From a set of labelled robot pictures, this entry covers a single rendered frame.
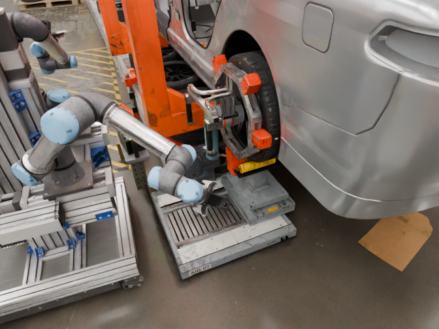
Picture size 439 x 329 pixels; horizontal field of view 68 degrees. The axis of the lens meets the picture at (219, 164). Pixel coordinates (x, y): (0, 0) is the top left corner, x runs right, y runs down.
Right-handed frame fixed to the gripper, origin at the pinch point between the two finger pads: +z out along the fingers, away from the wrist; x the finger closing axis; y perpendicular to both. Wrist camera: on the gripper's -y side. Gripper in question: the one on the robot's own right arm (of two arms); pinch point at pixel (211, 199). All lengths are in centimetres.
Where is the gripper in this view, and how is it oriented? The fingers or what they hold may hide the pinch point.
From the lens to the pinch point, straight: 139.1
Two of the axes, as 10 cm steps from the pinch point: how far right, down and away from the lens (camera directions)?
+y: -9.4, -2.9, 1.8
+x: -3.1, 9.4, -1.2
